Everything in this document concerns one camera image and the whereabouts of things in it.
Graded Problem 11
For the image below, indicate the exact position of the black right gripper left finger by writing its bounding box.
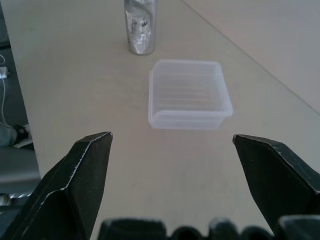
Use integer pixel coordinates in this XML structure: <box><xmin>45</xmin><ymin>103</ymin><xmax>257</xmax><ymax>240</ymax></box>
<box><xmin>1</xmin><ymin>131</ymin><xmax>114</xmax><ymax>240</ymax></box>

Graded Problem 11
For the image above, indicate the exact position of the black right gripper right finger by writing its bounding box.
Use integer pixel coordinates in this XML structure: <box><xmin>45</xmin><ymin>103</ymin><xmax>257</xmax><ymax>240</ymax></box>
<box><xmin>232</xmin><ymin>134</ymin><xmax>320</xmax><ymax>236</ymax></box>

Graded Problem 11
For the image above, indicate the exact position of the translucent square plastic container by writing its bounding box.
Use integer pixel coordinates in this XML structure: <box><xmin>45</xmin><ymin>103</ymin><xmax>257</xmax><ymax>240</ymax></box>
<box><xmin>147</xmin><ymin>59</ymin><xmax>235</xmax><ymax>130</ymax></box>

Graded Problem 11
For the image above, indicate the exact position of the silver metal cylinder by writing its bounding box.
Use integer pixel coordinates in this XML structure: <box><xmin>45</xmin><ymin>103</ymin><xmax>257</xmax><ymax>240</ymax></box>
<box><xmin>123</xmin><ymin>0</ymin><xmax>159</xmax><ymax>56</ymax></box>

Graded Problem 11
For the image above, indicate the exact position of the white cable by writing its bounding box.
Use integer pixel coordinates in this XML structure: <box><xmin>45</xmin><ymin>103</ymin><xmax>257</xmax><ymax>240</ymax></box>
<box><xmin>0</xmin><ymin>54</ymin><xmax>11</xmax><ymax>129</ymax></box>

